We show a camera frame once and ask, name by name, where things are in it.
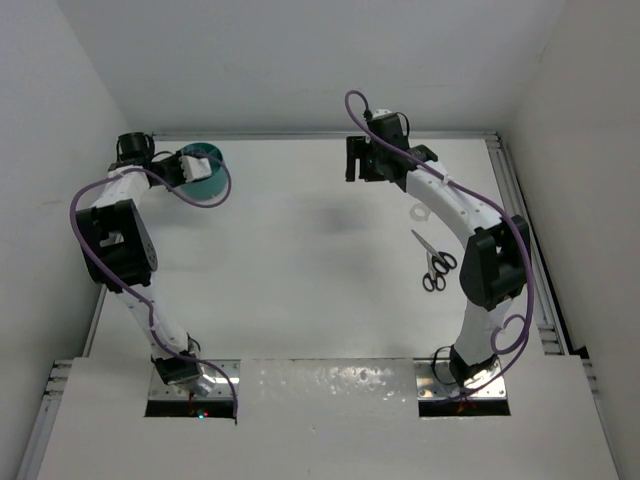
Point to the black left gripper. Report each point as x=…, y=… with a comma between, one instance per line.
x=176, y=160

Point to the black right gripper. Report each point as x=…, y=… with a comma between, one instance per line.
x=357, y=147

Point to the clear tape roll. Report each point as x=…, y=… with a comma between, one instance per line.
x=419, y=213

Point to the large black handled scissors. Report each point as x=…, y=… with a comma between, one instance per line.
x=442, y=262

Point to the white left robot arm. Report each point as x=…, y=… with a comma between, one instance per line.
x=119, y=252

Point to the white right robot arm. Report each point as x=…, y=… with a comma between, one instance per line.
x=496, y=265

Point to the teal round divided container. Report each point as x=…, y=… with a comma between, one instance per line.
x=206, y=189

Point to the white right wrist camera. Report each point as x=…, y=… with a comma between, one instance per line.
x=381, y=112

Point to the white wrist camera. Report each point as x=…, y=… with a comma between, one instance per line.
x=195, y=168
x=381, y=112

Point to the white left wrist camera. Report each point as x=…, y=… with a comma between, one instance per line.
x=195, y=168

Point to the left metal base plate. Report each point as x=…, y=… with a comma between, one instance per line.
x=212, y=385

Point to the metal base plate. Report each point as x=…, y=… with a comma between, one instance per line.
x=212, y=385
x=437, y=383

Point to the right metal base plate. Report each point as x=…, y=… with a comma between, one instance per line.
x=437, y=383

